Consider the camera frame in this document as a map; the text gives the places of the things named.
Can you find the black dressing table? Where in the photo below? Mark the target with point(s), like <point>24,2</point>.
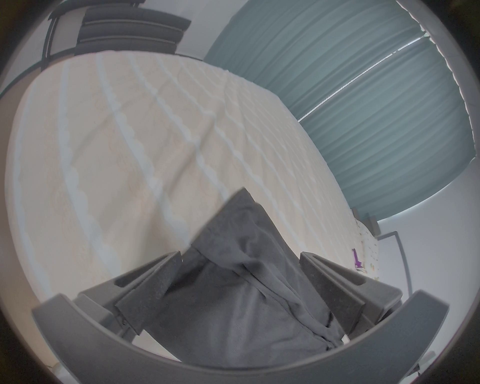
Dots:
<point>50,37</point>

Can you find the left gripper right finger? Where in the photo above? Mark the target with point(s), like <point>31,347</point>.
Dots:
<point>337,296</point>

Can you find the bed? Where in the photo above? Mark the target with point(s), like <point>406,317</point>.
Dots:
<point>150,150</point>

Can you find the white printed pillow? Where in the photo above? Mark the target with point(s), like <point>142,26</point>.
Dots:
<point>369,247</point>

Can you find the dark grey chest of drawers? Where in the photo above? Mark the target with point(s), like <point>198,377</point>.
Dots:
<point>127,33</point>

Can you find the pile of clothes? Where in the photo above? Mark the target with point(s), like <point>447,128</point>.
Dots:
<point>356,258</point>

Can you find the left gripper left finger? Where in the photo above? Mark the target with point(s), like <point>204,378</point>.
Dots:
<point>150,296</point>

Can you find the grey bedside table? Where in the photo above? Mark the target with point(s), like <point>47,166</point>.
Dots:
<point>369,221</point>

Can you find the blue-green curtain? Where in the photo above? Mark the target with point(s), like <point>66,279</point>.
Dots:
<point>300,48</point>
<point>393,131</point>

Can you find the black T-shirt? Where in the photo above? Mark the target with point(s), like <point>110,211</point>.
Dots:
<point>243,300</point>

